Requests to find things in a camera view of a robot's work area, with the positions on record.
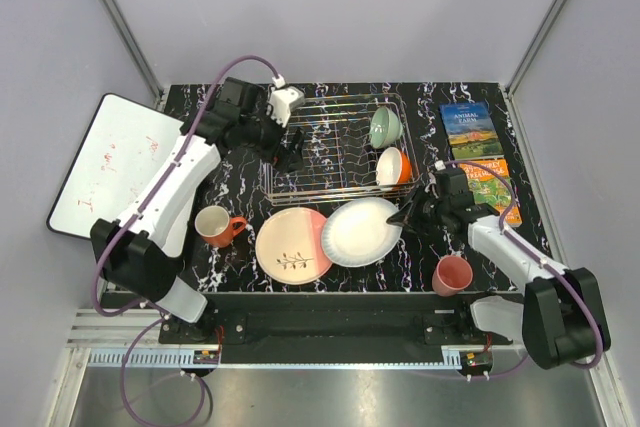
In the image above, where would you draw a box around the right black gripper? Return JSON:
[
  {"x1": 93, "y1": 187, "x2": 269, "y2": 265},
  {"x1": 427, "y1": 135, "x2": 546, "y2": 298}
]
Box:
[{"x1": 389, "y1": 185, "x2": 449, "y2": 236}]

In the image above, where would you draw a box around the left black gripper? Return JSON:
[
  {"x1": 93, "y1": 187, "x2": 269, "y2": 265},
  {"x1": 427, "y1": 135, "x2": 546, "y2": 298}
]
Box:
[{"x1": 240, "y1": 101, "x2": 306, "y2": 173}]

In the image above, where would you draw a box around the orange and white bowl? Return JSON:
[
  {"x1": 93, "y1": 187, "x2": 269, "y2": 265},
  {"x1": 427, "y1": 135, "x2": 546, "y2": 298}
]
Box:
[{"x1": 376, "y1": 147, "x2": 412, "y2": 191}]

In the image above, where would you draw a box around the white scalloped plate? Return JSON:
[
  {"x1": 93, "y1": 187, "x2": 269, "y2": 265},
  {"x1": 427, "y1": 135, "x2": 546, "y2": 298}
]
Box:
[{"x1": 321, "y1": 197, "x2": 402, "y2": 268}]

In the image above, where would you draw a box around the metal wire dish rack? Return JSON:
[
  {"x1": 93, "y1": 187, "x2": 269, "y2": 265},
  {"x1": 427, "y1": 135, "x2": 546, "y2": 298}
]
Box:
[{"x1": 260, "y1": 93, "x2": 421, "y2": 206}]

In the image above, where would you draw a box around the green ceramic bowl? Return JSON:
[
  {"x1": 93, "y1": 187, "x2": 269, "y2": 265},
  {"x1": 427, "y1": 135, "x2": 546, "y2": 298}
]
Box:
[{"x1": 369, "y1": 106, "x2": 404, "y2": 149}]

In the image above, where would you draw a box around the pink cream floral plate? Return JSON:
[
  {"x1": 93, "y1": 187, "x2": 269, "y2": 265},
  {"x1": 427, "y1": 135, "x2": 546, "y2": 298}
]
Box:
[{"x1": 255, "y1": 207, "x2": 333, "y2": 285}]

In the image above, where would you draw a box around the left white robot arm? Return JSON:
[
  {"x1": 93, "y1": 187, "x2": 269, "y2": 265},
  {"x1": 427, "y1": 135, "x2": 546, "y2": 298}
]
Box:
[{"x1": 90, "y1": 77, "x2": 305, "y2": 343}]

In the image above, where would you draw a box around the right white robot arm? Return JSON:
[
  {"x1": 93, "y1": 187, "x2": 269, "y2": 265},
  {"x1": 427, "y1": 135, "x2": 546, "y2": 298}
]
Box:
[{"x1": 387, "y1": 161, "x2": 611, "y2": 369}]

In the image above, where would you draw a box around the pink plastic cup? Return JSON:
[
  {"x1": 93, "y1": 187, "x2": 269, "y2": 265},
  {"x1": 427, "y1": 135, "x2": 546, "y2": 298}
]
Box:
[{"x1": 432, "y1": 255, "x2": 474, "y2": 297}]

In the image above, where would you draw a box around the orange Treehouse book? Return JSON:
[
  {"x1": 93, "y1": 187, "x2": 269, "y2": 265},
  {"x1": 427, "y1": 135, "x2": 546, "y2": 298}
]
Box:
[{"x1": 460, "y1": 158, "x2": 515, "y2": 213}]

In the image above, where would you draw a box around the orange mug white inside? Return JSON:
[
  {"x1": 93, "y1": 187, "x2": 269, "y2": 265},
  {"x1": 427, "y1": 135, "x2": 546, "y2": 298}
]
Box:
[{"x1": 194, "y1": 206, "x2": 247, "y2": 248}]

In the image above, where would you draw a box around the Animal Farm book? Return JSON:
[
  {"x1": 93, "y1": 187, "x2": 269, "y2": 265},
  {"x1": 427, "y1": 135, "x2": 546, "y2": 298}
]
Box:
[{"x1": 439, "y1": 101, "x2": 504, "y2": 160}]

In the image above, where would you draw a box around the white board with black rim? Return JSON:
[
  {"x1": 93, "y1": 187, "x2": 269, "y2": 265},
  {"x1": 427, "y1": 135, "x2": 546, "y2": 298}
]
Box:
[{"x1": 46, "y1": 93, "x2": 182, "y2": 239}]

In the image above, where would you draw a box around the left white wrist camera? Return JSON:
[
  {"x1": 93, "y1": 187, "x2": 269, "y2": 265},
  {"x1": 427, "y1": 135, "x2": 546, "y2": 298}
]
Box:
[{"x1": 267, "y1": 75, "x2": 305, "y2": 128}]

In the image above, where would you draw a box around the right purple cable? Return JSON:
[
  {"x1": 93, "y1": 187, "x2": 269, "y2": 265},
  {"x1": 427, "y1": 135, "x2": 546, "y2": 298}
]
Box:
[{"x1": 434, "y1": 159, "x2": 604, "y2": 381}]

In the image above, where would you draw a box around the purple cable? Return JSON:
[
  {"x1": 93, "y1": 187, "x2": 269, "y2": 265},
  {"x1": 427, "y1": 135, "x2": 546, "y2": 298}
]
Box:
[
  {"x1": 434, "y1": 159, "x2": 604, "y2": 381},
  {"x1": 91, "y1": 54, "x2": 286, "y2": 427}
]

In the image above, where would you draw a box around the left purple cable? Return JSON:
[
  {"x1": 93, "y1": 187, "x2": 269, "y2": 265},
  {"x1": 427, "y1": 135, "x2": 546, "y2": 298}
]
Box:
[{"x1": 91, "y1": 54, "x2": 286, "y2": 427}]

